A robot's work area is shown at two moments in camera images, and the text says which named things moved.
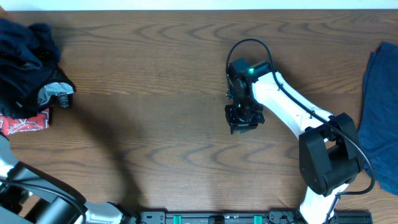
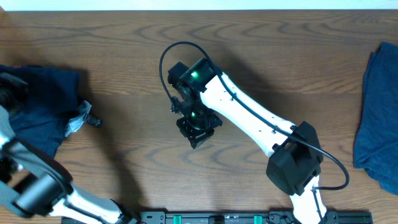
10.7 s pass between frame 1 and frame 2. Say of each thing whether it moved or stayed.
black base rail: stayed
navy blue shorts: moved
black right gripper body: moved
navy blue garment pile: stayed
